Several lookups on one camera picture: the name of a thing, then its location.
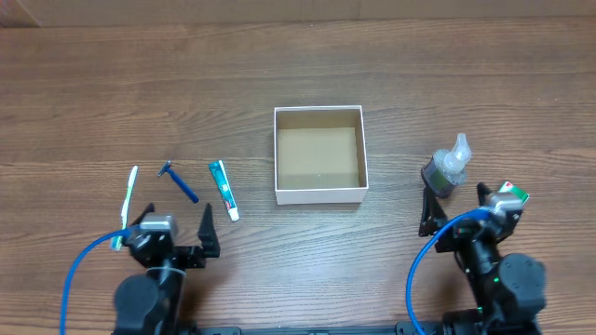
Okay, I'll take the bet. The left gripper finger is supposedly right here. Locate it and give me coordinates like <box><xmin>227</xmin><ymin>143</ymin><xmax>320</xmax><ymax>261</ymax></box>
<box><xmin>129</xmin><ymin>203</ymin><xmax>155</xmax><ymax>227</ymax></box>
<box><xmin>197</xmin><ymin>203</ymin><xmax>221</xmax><ymax>258</ymax></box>

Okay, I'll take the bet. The green Dettol soap bar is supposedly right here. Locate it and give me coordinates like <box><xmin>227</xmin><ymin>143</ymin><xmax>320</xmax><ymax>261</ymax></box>
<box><xmin>498</xmin><ymin>181</ymin><xmax>530</xmax><ymax>204</ymax></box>

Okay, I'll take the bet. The green white toothbrush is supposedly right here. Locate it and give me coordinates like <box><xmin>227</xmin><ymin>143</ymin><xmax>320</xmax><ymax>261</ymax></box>
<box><xmin>111</xmin><ymin>166</ymin><xmax>139</xmax><ymax>251</ymax></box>

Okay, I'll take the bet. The clear pump soap bottle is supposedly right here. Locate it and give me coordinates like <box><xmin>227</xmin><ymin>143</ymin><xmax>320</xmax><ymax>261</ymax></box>
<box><xmin>421</xmin><ymin>133</ymin><xmax>472</xmax><ymax>198</ymax></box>

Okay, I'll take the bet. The green toothpaste tube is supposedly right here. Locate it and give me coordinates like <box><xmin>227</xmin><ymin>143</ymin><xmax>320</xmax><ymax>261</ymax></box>
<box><xmin>209</xmin><ymin>160</ymin><xmax>239</xmax><ymax>221</ymax></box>

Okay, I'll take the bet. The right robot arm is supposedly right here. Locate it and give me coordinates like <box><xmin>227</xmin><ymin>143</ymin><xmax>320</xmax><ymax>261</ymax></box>
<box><xmin>406</xmin><ymin>182</ymin><xmax>547</xmax><ymax>334</ymax></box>

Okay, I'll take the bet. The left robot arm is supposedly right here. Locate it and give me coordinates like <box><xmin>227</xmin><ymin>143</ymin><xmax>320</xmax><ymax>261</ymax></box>
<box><xmin>114</xmin><ymin>204</ymin><xmax>221</xmax><ymax>335</ymax></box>

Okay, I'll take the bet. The blue disposable razor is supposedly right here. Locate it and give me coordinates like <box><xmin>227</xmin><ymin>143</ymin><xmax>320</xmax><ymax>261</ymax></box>
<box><xmin>156</xmin><ymin>160</ymin><xmax>199</xmax><ymax>204</ymax></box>

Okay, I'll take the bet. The white cardboard box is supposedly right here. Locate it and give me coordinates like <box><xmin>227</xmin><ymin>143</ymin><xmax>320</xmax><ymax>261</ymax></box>
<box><xmin>274</xmin><ymin>105</ymin><xmax>369</xmax><ymax>205</ymax></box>

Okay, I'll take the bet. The right blue cable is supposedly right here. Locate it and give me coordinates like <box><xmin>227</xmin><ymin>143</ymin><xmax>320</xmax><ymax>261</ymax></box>
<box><xmin>405</xmin><ymin>208</ymin><xmax>493</xmax><ymax>335</ymax></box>

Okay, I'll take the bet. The blue cable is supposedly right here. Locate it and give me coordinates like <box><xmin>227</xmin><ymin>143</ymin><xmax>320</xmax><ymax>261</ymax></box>
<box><xmin>405</xmin><ymin>208</ymin><xmax>493</xmax><ymax>335</ymax></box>
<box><xmin>59</xmin><ymin>227</ymin><xmax>133</xmax><ymax>335</ymax></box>

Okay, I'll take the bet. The left blue cable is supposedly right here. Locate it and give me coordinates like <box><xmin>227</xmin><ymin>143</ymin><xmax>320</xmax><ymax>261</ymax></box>
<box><xmin>59</xmin><ymin>227</ymin><xmax>133</xmax><ymax>335</ymax></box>

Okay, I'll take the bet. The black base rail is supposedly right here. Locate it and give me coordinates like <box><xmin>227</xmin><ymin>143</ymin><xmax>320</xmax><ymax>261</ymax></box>
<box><xmin>179</xmin><ymin>320</ymin><xmax>467</xmax><ymax>335</ymax></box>

